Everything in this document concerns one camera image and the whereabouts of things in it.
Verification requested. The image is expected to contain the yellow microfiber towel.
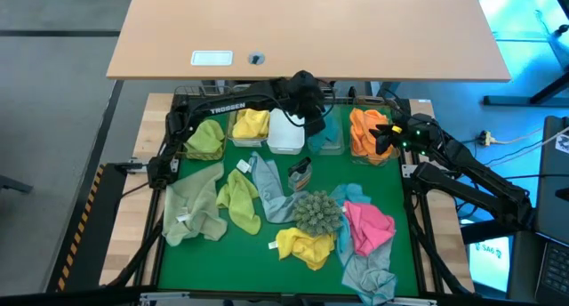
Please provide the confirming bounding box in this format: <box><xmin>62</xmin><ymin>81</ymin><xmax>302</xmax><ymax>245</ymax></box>
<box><xmin>231</xmin><ymin>109</ymin><xmax>271</xmax><ymax>141</ymax></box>
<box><xmin>268</xmin><ymin>227</ymin><xmax>338</xmax><ymax>271</ymax></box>

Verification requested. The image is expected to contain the white power adapter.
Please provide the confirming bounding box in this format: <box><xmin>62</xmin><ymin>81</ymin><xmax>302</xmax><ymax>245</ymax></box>
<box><xmin>478</xmin><ymin>130</ymin><xmax>498</xmax><ymax>148</ymax></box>

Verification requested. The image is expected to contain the green table mat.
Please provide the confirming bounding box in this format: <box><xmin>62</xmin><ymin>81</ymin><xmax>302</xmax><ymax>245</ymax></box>
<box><xmin>157</xmin><ymin>101</ymin><xmax>421</xmax><ymax>297</ymax></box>

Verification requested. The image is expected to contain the black aluminium table frame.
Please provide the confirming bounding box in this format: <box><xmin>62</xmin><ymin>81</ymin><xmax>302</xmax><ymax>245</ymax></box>
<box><xmin>100</xmin><ymin>92</ymin><xmax>477</xmax><ymax>306</ymax></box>

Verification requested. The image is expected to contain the green patterned cloth ball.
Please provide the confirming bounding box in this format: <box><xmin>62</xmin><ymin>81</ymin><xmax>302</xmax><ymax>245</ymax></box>
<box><xmin>292</xmin><ymin>189</ymin><xmax>344</xmax><ymax>237</ymax></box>

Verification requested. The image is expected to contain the grey teal-edged microfiber towel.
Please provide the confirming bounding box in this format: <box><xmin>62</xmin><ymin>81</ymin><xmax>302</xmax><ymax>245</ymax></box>
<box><xmin>237</xmin><ymin>150</ymin><xmax>310</xmax><ymax>225</ymax></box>
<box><xmin>341</xmin><ymin>238</ymin><xmax>398</xmax><ymax>306</ymax></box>

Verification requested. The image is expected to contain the orange microfiber towel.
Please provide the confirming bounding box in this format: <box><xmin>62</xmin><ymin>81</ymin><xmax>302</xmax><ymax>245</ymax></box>
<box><xmin>349</xmin><ymin>108</ymin><xmax>389</xmax><ymax>136</ymax></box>
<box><xmin>353</xmin><ymin>130</ymin><xmax>396</xmax><ymax>165</ymax></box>

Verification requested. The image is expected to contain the white plastic basket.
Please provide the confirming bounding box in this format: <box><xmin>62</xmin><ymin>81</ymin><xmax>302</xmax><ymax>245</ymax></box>
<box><xmin>266</xmin><ymin>106</ymin><xmax>307</xmax><ymax>157</ymax></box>

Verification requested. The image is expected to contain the light wood desk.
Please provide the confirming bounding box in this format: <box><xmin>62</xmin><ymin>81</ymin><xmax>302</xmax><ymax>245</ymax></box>
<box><xmin>106</xmin><ymin>0</ymin><xmax>512</xmax><ymax>84</ymax></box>

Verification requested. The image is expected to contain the clear spray bottle black trigger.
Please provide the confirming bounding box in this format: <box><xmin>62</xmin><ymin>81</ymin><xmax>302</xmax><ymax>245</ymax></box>
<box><xmin>286</xmin><ymin>157</ymin><xmax>314</xmax><ymax>192</ymax></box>

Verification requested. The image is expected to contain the black laptop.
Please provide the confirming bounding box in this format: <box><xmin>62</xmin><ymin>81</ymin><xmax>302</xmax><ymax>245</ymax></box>
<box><xmin>535</xmin><ymin>114</ymin><xmax>569</xmax><ymax>306</ymax></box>

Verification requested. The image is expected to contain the sage green microfiber towel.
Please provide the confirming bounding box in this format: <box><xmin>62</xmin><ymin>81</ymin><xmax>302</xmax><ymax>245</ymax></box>
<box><xmin>162</xmin><ymin>161</ymin><xmax>228</xmax><ymax>247</ymax></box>

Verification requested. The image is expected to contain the white SA6 sign panel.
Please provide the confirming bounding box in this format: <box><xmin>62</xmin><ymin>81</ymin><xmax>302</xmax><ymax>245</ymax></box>
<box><xmin>468</xmin><ymin>236</ymin><xmax>512</xmax><ymax>294</ymax></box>

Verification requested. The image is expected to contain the clear plastic basket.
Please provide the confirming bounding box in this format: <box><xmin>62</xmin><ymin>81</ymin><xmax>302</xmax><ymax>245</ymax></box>
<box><xmin>349</xmin><ymin>95</ymin><xmax>402</xmax><ymax>168</ymax></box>
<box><xmin>305</xmin><ymin>86</ymin><xmax>347</xmax><ymax>157</ymax></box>
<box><xmin>228</xmin><ymin>84</ymin><xmax>273</xmax><ymax>149</ymax></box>

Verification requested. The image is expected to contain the white cable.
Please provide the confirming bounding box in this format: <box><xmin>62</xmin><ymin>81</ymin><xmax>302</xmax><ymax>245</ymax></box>
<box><xmin>493</xmin><ymin>126</ymin><xmax>569</xmax><ymax>147</ymax></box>

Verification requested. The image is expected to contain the teal microfiber towel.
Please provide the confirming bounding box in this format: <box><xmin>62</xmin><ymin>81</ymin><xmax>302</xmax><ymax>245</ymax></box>
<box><xmin>329</xmin><ymin>182</ymin><xmax>373</xmax><ymax>256</ymax></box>
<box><xmin>307</xmin><ymin>114</ymin><xmax>341</xmax><ymax>155</ymax></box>

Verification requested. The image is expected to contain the black chair leg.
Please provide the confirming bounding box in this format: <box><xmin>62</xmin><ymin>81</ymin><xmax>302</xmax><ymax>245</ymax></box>
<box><xmin>0</xmin><ymin>174</ymin><xmax>35</xmax><ymax>195</ymax></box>

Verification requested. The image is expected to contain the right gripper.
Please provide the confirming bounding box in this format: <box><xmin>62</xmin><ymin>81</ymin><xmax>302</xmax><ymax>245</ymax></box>
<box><xmin>371</xmin><ymin>117</ymin><xmax>439</xmax><ymax>157</ymax></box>

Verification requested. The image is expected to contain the lime green microfiber towel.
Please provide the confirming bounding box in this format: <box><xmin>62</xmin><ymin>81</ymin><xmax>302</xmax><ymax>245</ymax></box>
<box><xmin>184</xmin><ymin>118</ymin><xmax>226</xmax><ymax>156</ymax></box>
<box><xmin>216</xmin><ymin>167</ymin><xmax>263</xmax><ymax>236</ymax></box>

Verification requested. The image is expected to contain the pink microfiber towel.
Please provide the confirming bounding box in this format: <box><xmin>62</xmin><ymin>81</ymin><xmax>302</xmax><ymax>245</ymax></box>
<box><xmin>342</xmin><ymin>200</ymin><xmax>397</xmax><ymax>258</ymax></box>

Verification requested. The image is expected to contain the black desk leg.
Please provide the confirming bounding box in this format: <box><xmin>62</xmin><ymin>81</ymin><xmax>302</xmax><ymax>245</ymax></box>
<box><xmin>483</xmin><ymin>69</ymin><xmax>569</xmax><ymax>108</ymax></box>

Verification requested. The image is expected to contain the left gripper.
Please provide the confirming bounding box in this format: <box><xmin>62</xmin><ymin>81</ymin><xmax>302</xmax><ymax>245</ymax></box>
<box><xmin>284</xmin><ymin>69</ymin><xmax>328</xmax><ymax>137</ymax></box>

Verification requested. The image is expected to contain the black plate hazard striped edge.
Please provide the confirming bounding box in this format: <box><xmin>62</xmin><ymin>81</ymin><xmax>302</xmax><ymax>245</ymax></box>
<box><xmin>46</xmin><ymin>162</ymin><xmax>130</xmax><ymax>294</ymax></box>

